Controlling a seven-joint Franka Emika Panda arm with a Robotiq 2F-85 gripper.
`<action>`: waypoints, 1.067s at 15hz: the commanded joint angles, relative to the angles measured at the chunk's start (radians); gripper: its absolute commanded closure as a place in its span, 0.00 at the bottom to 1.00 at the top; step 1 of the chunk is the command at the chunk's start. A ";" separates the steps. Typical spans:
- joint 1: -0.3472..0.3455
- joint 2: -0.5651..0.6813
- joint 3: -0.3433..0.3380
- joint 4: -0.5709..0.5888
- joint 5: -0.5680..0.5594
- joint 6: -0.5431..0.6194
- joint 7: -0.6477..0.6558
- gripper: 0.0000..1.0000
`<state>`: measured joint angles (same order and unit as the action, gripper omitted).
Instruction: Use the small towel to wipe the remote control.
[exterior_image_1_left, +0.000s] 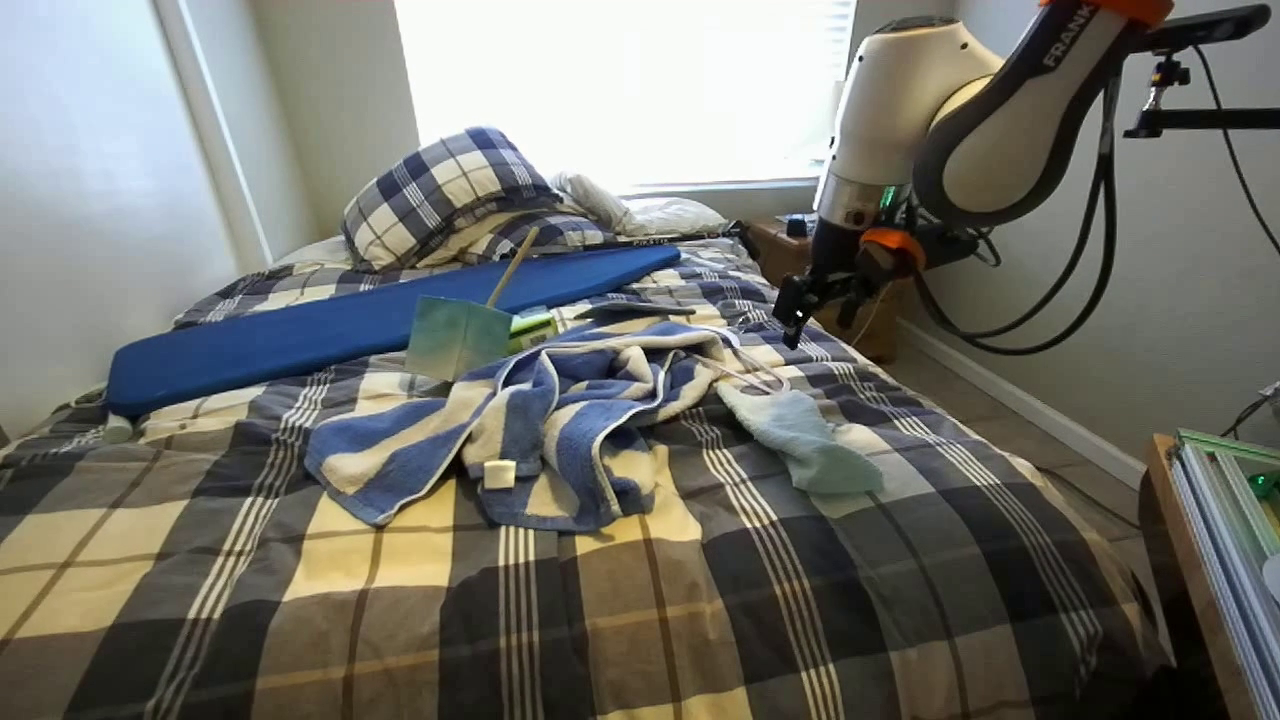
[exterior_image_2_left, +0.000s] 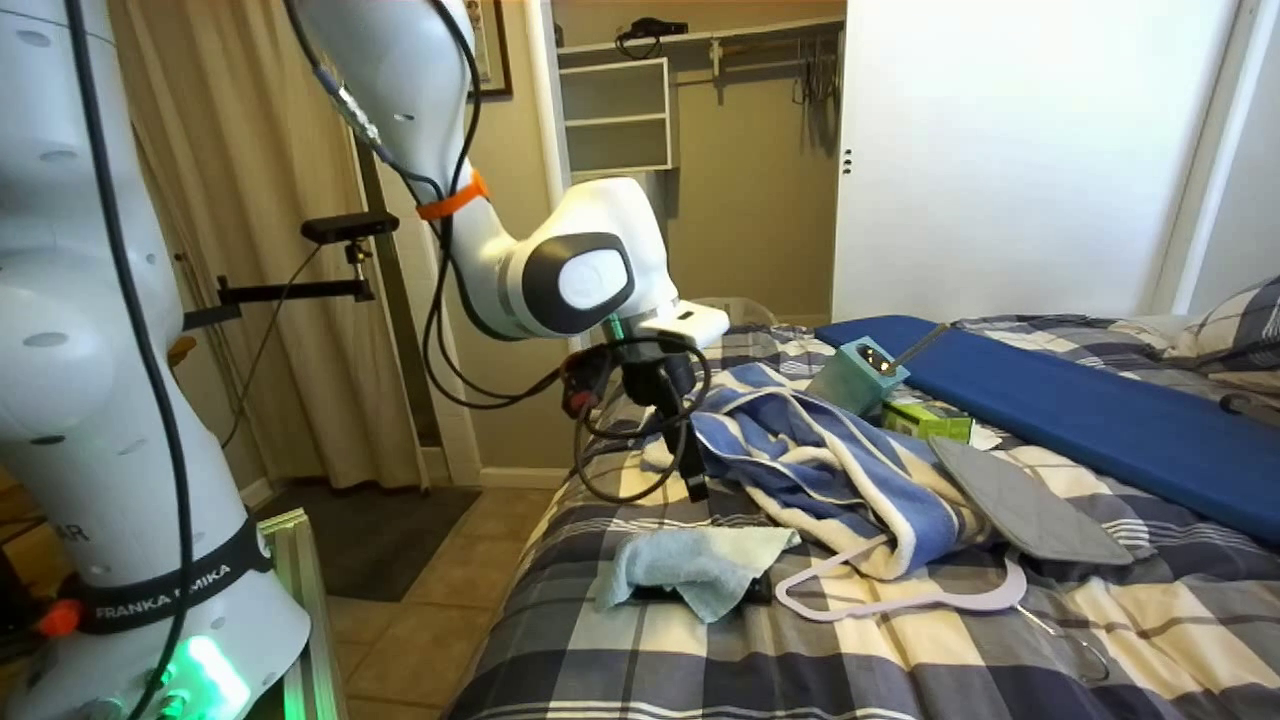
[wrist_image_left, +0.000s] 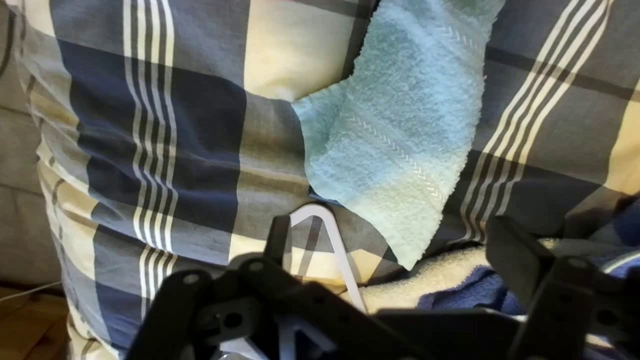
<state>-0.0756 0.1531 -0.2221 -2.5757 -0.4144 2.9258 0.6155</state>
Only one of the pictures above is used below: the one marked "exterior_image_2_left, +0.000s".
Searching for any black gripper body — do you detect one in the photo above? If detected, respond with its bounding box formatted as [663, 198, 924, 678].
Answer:
[614, 338, 707, 443]

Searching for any small light blue towel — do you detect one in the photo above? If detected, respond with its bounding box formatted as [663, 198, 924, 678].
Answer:
[590, 520, 799, 626]

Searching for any white laundry basket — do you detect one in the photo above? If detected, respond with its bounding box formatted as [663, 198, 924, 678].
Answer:
[690, 290, 791, 338]

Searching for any blue white striped robe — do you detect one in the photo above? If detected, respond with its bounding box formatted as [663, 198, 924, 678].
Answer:
[686, 357, 998, 585]

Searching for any teal box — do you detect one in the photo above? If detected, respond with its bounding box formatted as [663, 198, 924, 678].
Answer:
[811, 332, 913, 418]

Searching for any green box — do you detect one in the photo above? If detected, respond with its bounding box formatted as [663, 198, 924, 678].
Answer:
[879, 395, 976, 449]

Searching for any white cubby shelf unit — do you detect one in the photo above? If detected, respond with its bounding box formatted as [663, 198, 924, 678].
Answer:
[557, 53, 676, 185]

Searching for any dark floor mat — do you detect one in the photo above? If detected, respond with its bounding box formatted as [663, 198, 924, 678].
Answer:
[255, 479, 483, 602]

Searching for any white clothes hanger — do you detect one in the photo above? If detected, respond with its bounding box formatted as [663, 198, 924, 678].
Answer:
[770, 534, 1030, 618]

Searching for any grey flat pad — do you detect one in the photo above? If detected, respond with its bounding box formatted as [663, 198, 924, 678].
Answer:
[924, 437, 1137, 573]

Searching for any black object on closet shelf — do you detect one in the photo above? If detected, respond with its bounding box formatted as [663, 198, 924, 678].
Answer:
[614, 13, 690, 44]

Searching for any white closet shelf with rod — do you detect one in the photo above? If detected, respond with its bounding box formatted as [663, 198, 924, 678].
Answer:
[557, 13, 847, 89]

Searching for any blue foam mat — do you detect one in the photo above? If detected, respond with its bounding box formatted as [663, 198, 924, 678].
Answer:
[811, 313, 1280, 552]

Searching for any white door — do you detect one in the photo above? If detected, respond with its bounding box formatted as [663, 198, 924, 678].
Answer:
[828, 0, 1252, 326]

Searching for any blue plaid bedspread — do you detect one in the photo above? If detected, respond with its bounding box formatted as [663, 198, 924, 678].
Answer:
[443, 313, 1280, 720]

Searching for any beige curtain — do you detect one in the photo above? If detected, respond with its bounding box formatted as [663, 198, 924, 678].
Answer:
[110, 0, 433, 491]

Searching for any plaid pillow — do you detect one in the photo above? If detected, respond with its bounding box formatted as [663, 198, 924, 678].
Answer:
[1170, 272, 1280, 373]

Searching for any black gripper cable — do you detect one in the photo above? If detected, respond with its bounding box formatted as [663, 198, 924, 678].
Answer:
[278, 0, 718, 513]

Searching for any orange cable strap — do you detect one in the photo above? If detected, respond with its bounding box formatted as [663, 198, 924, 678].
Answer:
[415, 170, 491, 222]

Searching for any black camera tripod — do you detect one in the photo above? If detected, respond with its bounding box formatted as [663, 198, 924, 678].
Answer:
[176, 130, 448, 463]

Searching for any dark picture frame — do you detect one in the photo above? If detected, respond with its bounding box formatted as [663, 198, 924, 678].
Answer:
[464, 0, 521, 103]

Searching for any metal robot stand frame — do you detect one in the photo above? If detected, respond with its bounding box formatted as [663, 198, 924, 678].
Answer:
[253, 503, 338, 720]

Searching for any black base cable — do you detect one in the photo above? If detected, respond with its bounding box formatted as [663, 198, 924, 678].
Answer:
[57, 0, 196, 720]

